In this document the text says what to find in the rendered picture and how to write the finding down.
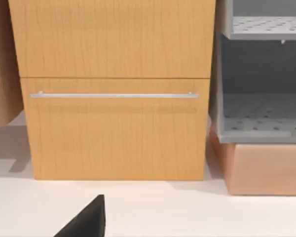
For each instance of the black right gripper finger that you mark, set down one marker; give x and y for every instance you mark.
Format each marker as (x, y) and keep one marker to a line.
(90, 219)

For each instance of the grey pierced shelf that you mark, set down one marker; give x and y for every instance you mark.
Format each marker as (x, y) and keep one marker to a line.
(266, 24)

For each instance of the plain wooden drawer front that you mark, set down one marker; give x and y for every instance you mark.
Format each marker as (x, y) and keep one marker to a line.
(113, 37)

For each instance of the pale wooden drawer front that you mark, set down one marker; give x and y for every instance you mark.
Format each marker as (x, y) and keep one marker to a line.
(266, 168)

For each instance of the pale wooden cupboard side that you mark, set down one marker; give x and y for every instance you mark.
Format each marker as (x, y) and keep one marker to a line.
(2, 61)

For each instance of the grey pierced drawer inside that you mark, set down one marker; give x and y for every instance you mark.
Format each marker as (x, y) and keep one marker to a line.
(259, 113)

